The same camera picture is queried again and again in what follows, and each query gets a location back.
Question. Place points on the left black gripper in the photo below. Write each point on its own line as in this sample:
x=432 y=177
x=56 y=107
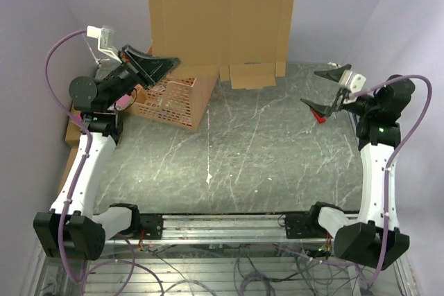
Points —
x=150 y=70

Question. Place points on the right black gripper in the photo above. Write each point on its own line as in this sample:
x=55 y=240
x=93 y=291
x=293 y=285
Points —
x=338 y=105

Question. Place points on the brown cardboard box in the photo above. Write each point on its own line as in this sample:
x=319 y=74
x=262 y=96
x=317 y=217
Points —
x=244 y=42

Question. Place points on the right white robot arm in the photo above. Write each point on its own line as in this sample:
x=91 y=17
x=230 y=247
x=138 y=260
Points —
x=374 y=238

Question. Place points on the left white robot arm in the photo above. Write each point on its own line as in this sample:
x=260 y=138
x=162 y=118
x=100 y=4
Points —
x=69 y=229

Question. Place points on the large closed cardboard box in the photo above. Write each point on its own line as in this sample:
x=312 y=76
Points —
x=73 y=133

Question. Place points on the small closed cardboard box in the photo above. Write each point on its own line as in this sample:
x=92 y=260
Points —
x=69 y=164

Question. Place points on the red small object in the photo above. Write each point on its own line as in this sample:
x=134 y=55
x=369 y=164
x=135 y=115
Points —
x=318 y=117

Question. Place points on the orange plastic organizer rack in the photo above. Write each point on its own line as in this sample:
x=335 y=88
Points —
x=181 y=97

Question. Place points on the pink book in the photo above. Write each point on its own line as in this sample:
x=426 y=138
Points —
x=123 y=102

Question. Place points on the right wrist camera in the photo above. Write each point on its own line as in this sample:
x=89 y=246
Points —
x=352 y=81

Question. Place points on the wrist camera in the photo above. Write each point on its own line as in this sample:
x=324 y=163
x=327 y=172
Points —
x=352 y=81
x=104 y=37

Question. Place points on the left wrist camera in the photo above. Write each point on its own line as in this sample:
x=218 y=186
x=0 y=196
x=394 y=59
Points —
x=104 y=37

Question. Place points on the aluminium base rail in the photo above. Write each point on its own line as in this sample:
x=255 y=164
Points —
x=225 y=228

